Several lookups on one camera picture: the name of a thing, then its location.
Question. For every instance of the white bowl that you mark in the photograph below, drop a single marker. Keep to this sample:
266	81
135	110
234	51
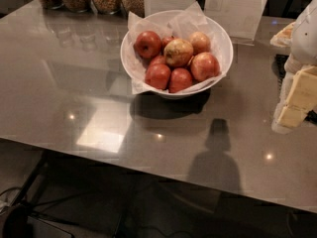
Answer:
216	40

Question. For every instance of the dark round object on floor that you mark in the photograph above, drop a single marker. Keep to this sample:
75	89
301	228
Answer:
14	222

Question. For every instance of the small red apple back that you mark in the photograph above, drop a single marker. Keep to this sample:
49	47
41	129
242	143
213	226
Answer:
166	40

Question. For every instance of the red apple middle left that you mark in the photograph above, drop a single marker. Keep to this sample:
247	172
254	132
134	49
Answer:
157	60

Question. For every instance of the red apple right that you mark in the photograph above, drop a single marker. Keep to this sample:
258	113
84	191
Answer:
204	66

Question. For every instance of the right acrylic sign holder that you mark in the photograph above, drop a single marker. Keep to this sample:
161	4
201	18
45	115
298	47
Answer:
239	18

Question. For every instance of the red apple front centre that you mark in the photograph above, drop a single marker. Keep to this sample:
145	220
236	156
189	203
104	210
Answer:
180	79

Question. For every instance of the red apple front left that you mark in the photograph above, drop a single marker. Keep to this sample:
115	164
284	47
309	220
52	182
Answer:
157	76

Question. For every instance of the pale red back apple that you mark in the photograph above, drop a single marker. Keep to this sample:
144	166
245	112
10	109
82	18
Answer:
200	42

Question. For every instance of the white paper liner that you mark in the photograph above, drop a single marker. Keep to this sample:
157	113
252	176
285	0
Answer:
185	22

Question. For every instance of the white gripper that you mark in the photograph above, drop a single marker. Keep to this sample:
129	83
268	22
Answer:
305	40

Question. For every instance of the red apple far left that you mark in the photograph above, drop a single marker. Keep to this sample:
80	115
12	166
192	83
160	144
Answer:
147	44

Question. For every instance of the yellow-green apple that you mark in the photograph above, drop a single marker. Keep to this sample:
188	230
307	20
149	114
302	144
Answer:
178	53

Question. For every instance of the black mat on table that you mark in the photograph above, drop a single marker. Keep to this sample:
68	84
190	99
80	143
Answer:
279	63

